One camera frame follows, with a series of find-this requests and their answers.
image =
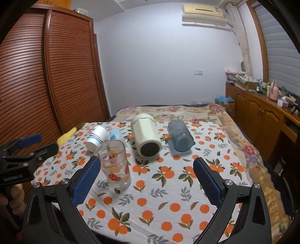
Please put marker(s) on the cream insulated cup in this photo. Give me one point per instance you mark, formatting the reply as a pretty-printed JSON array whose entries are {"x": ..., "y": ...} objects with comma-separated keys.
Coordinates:
[{"x": 145, "y": 133}]

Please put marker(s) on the white striped paper cup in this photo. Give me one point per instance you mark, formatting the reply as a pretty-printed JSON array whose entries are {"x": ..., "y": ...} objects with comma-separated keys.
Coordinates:
[{"x": 97, "y": 137}]

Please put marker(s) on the clear box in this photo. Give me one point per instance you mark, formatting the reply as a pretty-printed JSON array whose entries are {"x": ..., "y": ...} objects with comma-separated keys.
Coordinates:
[{"x": 80, "y": 10}]

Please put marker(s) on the wooden louvered wardrobe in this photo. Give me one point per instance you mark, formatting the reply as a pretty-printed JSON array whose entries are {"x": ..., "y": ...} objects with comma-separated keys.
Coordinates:
[{"x": 70, "y": 70}]

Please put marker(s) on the wrapped air conditioner pipe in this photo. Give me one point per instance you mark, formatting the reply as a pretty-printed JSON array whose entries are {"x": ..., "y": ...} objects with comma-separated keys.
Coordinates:
[{"x": 242, "y": 42}]

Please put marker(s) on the wall air conditioner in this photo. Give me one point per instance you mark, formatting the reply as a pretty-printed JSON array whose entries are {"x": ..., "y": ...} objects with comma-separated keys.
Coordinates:
[{"x": 204, "y": 14}]

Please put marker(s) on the translucent blue plastic cup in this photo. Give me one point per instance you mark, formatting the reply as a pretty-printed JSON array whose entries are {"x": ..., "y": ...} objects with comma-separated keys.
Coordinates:
[{"x": 179, "y": 136}]

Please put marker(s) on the person's left hand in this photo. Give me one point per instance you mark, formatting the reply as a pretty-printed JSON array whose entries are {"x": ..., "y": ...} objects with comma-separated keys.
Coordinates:
[{"x": 16, "y": 196}]

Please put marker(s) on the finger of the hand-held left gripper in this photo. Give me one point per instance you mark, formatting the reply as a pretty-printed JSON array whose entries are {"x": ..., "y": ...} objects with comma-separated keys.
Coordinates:
[
  {"x": 30, "y": 139},
  {"x": 44, "y": 151}
]

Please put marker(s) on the blue plastic bag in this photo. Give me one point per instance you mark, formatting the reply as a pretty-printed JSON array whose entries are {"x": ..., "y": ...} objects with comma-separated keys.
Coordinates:
[{"x": 223, "y": 99}]

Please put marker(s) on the pink tissue box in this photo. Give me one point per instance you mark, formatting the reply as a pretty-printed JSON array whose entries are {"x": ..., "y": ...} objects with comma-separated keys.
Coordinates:
[{"x": 283, "y": 102}]

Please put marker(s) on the window blinds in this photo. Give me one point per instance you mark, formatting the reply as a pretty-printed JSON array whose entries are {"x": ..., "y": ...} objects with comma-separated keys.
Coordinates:
[{"x": 281, "y": 47}]

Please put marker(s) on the clear cup with blue print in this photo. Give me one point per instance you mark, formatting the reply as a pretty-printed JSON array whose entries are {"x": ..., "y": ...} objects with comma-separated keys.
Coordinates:
[{"x": 114, "y": 135}]

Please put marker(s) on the pink thermos jug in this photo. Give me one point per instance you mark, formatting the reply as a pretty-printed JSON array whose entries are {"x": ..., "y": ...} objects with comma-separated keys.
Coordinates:
[{"x": 273, "y": 91}]

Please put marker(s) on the wooden sideboard cabinet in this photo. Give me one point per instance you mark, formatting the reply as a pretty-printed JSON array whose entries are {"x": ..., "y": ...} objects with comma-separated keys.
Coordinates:
[{"x": 257, "y": 110}]

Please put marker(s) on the white wall switch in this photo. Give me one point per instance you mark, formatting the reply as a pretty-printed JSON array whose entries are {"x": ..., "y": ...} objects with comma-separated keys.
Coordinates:
[{"x": 198, "y": 72}]

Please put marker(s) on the orange print tablecloth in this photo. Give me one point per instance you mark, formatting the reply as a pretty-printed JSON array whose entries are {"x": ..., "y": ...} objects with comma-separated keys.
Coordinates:
[{"x": 164, "y": 199}]

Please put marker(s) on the floral blanket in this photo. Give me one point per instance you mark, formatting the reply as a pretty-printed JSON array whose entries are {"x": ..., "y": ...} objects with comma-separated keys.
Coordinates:
[{"x": 187, "y": 115}]

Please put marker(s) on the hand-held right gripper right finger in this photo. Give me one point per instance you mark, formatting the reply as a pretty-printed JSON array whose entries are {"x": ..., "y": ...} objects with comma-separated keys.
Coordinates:
[{"x": 208, "y": 184}]

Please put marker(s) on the yellow cloth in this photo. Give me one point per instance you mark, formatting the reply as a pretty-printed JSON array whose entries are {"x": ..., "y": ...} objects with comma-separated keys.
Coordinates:
[{"x": 65, "y": 137}]

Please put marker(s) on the pile of boxes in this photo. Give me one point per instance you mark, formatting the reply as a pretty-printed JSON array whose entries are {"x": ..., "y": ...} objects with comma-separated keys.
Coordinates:
[{"x": 241, "y": 81}]

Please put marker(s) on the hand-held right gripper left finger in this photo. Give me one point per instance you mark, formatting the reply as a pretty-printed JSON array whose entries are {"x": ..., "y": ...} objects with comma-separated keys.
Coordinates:
[{"x": 86, "y": 181}]

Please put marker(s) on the fruit print glass cup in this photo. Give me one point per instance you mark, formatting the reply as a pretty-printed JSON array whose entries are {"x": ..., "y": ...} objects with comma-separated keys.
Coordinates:
[{"x": 114, "y": 169}]

